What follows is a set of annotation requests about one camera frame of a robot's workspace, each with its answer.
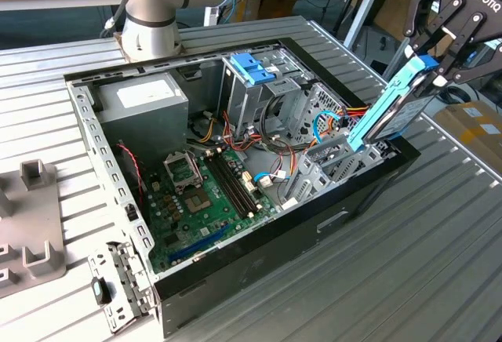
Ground black cable bundle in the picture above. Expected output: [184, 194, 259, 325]
[258, 93, 293, 155]

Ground silver drive cage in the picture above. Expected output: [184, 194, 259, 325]
[217, 53, 315, 144]

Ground black RAM slot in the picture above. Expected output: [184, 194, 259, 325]
[204, 156, 249, 220]
[218, 151, 262, 211]
[213, 153, 257, 213]
[209, 155, 253, 216]

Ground hard disk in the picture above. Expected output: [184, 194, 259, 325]
[347, 45, 448, 154]

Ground black latch blue button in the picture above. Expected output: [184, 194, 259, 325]
[89, 277, 113, 306]

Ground blue expansion slot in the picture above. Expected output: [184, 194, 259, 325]
[168, 222, 231, 264]

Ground black PC case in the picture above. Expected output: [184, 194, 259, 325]
[64, 37, 421, 339]

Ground coiled black cable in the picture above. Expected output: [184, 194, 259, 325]
[441, 85, 480, 104]

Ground grey power supply unit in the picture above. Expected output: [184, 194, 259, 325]
[96, 71, 190, 162]

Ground red orange yellow power wire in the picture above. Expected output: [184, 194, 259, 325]
[329, 103, 373, 124]

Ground silver disk bay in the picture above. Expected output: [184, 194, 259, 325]
[280, 132, 390, 208]

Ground short blue data wire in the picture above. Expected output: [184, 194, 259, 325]
[253, 172, 293, 188]

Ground long blue data wire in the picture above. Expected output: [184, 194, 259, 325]
[312, 109, 344, 147]

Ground grey parts rack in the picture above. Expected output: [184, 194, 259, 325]
[0, 157, 66, 300]

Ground perforated metal drive cage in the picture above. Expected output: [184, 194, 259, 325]
[289, 82, 397, 162]

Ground red black twisted wire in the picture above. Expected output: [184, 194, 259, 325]
[116, 142, 144, 202]

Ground yellow black power wire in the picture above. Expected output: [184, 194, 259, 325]
[187, 116, 220, 144]

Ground large brown cardboard box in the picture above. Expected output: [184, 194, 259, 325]
[372, 0, 456, 64]

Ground green motherboard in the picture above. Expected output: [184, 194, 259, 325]
[143, 146, 282, 276]

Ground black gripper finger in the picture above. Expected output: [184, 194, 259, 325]
[432, 11, 502, 89]
[402, 0, 464, 57]

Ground small brown cardboard box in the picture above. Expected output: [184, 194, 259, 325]
[235, 0, 299, 21]

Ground red orange wire bundle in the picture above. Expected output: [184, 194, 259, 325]
[221, 110, 299, 162]

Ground metal socket cover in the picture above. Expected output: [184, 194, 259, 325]
[162, 151, 204, 195]

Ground cardboard box white labels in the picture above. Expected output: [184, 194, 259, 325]
[431, 100, 502, 170]

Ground hinged metal slot retainer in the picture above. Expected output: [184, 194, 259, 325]
[86, 239, 158, 334]

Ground blue drive latch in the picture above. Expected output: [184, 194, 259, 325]
[230, 53, 278, 87]

